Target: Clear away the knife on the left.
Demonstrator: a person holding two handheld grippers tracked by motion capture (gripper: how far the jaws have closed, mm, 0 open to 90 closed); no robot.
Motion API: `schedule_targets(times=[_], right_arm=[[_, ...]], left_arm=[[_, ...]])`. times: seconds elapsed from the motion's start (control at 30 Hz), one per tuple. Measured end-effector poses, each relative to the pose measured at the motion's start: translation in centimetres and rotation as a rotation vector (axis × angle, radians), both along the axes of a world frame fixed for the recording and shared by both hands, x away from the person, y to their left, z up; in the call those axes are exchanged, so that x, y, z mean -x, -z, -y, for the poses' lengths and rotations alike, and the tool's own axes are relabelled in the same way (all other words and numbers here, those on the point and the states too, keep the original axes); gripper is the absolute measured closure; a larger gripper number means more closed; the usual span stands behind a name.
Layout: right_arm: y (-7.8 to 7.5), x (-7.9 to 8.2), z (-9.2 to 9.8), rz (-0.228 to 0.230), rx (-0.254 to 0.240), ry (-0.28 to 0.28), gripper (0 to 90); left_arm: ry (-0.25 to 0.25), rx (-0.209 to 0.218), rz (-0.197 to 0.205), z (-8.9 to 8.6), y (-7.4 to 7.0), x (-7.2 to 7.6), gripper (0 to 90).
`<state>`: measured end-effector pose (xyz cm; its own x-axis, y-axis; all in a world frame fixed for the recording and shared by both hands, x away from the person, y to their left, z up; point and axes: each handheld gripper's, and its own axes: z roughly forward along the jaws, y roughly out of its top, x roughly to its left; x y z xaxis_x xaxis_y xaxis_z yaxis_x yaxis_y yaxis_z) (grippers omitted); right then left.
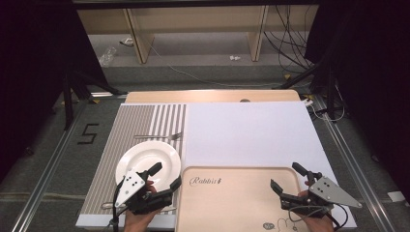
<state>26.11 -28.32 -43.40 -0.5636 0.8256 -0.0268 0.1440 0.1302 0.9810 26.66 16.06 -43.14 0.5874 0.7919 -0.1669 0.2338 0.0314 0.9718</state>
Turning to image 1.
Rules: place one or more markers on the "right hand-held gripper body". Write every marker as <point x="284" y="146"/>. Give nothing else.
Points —
<point x="332" y="193"/>

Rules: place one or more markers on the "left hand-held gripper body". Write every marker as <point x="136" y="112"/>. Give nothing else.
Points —
<point x="129" y="188"/>

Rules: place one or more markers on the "silver metal fork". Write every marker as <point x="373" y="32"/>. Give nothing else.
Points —
<point x="174" y="136"/>

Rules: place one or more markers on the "beige plastic tray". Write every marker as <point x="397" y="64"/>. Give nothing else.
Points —
<point x="232" y="199"/>

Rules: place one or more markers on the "person's right hand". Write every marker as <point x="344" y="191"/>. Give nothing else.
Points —
<point x="317" y="225"/>

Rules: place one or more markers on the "person's left hand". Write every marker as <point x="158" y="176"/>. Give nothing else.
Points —
<point x="138" y="222"/>

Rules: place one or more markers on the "white round plate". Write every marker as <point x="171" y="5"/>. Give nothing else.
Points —
<point x="145" y="154"/>

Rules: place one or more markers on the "grey striped placemat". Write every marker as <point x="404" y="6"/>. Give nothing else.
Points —
<point x="135" y="122"/>

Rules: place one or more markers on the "white tape piece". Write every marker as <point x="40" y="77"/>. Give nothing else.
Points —
<point x="396" y="196"/>

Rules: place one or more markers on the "black metal stand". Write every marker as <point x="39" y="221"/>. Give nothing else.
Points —
<point x="328" y="93"/>
<point x="68" y="96"/>

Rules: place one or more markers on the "light wooden table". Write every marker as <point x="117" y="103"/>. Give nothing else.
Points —
<point x="209" y="96"/>

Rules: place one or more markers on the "black curtain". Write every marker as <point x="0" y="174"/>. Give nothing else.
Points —
<point x="370" y="80"/>
<point x="32" y="80"/>

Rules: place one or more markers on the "clear plastic bag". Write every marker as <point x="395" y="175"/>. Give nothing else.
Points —
<point x="108" y="56"/>

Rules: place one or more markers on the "small white plug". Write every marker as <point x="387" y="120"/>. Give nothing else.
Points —
<point x="234" y="58"/>

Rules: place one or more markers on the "small grey floor object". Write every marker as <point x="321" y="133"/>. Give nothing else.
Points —
<point x="127" y="41"/>

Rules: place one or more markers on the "light wooden shelf unit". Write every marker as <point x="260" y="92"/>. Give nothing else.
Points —
<point x="193" y="19"/>

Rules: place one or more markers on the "aluminium floor rail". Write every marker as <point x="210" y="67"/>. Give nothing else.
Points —
<point x="48" y="167"/>
<point x="351" y="167"/>

